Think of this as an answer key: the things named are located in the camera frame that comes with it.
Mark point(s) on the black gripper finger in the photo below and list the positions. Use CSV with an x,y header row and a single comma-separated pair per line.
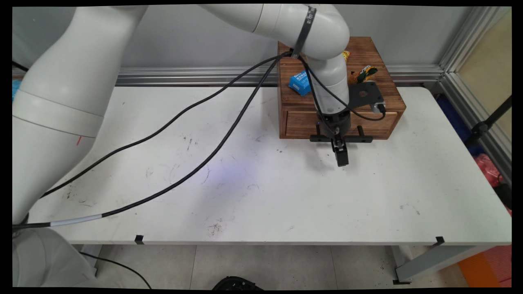
x,y
334,143
342,155

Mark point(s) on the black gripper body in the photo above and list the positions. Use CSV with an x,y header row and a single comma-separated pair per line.
x,y
335,122

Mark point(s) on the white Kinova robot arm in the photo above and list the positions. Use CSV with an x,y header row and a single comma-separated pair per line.
x,y
61,81

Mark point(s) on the blue cardboard box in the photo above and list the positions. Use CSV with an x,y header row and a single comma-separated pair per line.
x,y
300,83

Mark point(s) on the brown wooden drawer cabinet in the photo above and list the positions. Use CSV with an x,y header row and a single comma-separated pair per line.
x,y
380,90

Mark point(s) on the green orange snack packet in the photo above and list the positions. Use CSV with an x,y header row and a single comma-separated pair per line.
x,y
363,74

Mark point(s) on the yellow snack packet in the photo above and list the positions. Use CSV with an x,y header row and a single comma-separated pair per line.
x,y
347,55

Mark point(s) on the blue storage bin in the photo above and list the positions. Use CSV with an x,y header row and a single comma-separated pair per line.
x,y
459,122

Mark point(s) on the black tape marker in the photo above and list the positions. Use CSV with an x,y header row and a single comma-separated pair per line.
x,y
439,240
139,239

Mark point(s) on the grey table leg with foot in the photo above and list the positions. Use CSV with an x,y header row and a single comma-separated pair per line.
x,y
433,259

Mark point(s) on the black tripod stand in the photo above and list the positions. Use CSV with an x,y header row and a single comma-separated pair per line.
x,y
484,124

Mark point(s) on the red plastic bag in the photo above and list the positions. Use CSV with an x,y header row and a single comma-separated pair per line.
x,y
488,169

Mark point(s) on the black round floor object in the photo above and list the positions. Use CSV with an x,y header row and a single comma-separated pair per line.
x,y
237,283

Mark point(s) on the orange floor mat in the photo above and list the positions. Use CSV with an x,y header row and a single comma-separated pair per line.
x,y
486,267

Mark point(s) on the short grey table leg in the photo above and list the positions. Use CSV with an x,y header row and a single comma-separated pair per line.
x,y
90,255

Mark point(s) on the blue bubble wrap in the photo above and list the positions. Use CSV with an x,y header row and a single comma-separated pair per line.
x,y
15,90

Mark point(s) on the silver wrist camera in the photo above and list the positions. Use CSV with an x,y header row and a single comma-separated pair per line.
x,y
378,108

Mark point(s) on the short aluminium profile rail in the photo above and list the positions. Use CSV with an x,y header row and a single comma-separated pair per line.
x,y
478,118

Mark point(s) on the long aluminium profile rail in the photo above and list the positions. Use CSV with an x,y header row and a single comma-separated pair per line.
x,y
184,76

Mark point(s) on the aluminium profile post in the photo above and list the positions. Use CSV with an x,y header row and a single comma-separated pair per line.
x,y
470,38

